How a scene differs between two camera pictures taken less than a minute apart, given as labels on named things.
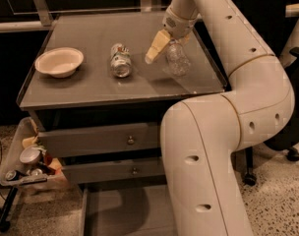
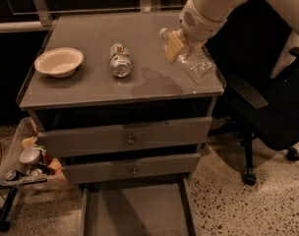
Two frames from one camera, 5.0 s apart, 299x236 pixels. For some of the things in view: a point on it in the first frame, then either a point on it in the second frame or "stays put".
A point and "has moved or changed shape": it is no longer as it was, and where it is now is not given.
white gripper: x=177 y=26 -> x=199 y=26
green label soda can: x=120 y=60 stays put
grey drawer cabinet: x=98 y=105 stays put
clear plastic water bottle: x=177 y=60 has moved or changed shape
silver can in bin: x=30 y=155 stays put
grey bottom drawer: x=126 y=210 stays put
